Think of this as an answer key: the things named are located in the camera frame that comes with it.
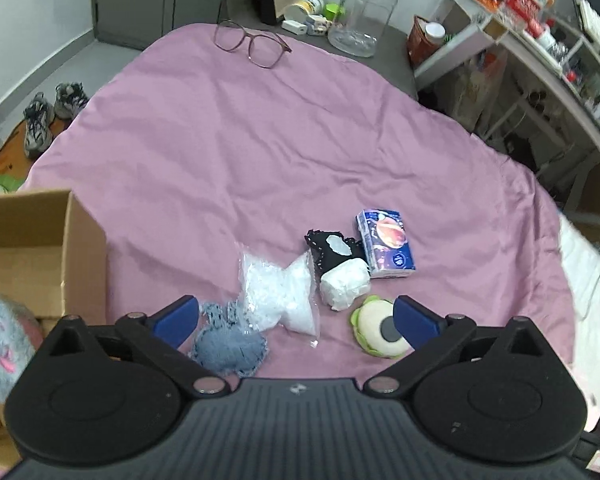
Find clear plastic jar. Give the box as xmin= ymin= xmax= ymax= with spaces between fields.
xmin=327 ymin=0 xmax=398 ymax=58

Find grey fluffy plush toy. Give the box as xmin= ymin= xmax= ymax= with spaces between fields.
xmin=0 ymin=287 xmax=43 ymax=403

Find blue printed tissue pack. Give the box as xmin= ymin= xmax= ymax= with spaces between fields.
xmin=355 ymin=208 xmax=417 ymax=279

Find brown frame glasses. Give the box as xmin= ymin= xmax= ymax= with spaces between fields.
xmin=214 ymin=20 xmax=293 ymax=69

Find cardboard box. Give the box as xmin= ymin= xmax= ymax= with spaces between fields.
xmin=0 ymin=188 xmax=108 ymax=471

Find white duvet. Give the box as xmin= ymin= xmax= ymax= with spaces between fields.
xmin=560 ymin=212 xmax=600 ymax=411

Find blue denim heart pillow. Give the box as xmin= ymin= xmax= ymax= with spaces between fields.
xmin=189 ymin=300 xmax=272 ymax=378

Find white desk shelf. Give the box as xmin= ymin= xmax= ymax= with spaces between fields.
xmin=414 ymin=0 xmax=600 ymax=181

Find white bundle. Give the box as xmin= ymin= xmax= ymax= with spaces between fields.
xmin=320 ymin=259 xmax=372 ymax=312

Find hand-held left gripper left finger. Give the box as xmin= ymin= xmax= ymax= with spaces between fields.
xmin=45 ymin=296 xmax=229 ymax=398

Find black heart pillow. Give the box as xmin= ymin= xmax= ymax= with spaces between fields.
xmin=306 ymin=229 xmax=367 ymax=276

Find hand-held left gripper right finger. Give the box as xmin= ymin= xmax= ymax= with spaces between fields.
xmin=365 ymin=295 xmax=551 ymax=396

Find brown paper bag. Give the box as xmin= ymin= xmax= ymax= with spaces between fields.
xmin=406 ymin=15 xmax=448 ymax=67

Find pink bedsheet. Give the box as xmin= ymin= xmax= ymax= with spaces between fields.
xmin=17 ymin=22 xmax=581 ymax=381

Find clear bag of white stuffing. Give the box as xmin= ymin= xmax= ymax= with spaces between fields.
xmin=237 ymin=250 xmax=322 ymax=338

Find green frog eye plush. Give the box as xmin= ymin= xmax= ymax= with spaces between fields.
xmin=350 ymin=294 xmax=413 ymax=359

